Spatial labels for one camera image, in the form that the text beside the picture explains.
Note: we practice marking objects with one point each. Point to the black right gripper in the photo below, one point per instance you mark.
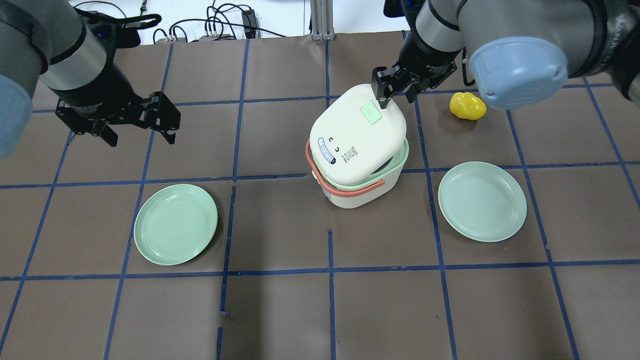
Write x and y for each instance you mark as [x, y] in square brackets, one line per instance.
[421, 56]

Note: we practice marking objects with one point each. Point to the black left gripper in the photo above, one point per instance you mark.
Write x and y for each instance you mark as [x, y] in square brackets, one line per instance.
[96, 89]

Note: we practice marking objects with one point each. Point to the cream rice cooker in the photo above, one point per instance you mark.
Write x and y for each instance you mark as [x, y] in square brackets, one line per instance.
[356, 149]

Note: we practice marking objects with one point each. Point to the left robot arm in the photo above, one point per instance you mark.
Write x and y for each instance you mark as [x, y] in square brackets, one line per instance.
[71, 51]

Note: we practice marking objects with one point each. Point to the green plate near right arm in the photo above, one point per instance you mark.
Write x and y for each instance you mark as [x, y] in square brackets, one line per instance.
[482, 202]

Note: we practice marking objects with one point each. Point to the green plate near left arm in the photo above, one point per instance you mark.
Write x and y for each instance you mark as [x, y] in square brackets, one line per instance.
[175, 224]

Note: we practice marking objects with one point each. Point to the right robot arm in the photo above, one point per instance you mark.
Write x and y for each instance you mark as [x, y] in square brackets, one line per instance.
[518, 52]

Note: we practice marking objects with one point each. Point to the yellow bell pepper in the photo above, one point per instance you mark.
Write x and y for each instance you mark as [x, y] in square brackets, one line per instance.
[467, 106]

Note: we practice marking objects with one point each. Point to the aluminium frame post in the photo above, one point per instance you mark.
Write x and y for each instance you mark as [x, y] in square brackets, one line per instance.
[322, 20]

